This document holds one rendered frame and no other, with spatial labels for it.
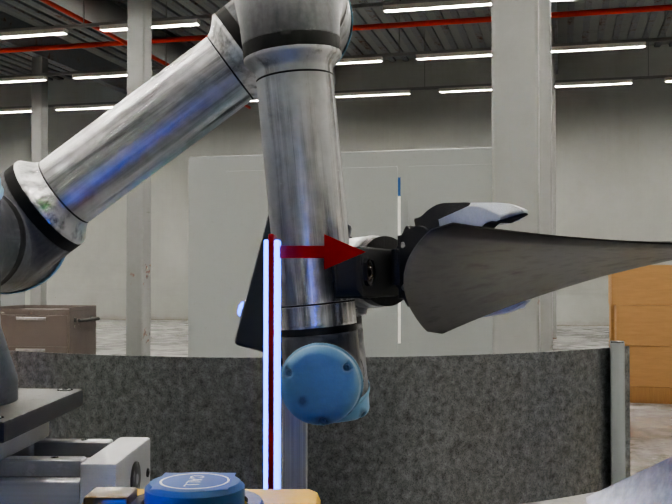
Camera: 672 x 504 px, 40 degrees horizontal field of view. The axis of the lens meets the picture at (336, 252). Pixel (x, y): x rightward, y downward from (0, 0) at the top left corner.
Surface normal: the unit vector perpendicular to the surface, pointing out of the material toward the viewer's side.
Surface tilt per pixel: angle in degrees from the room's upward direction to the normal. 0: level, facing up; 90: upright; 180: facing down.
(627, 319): 90
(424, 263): 163
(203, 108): 123
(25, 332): 90
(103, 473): 90
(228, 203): 90
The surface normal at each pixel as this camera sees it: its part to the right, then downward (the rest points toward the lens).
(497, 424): 0.38, -0.02
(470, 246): -0.02, 0.96
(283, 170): -0.45, 0.02
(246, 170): -0.24, -0.02
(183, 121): 0.28, 0.43
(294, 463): 0.00, -0.02
